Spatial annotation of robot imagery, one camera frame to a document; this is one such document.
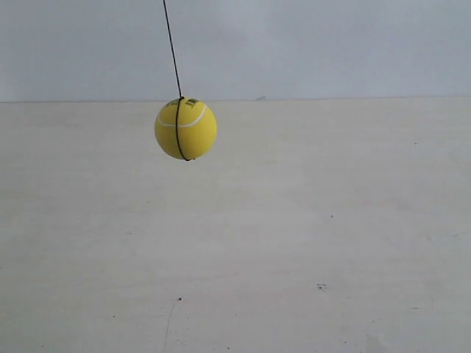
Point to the yellow tennis ball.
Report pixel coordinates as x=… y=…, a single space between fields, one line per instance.
x=185 y=128

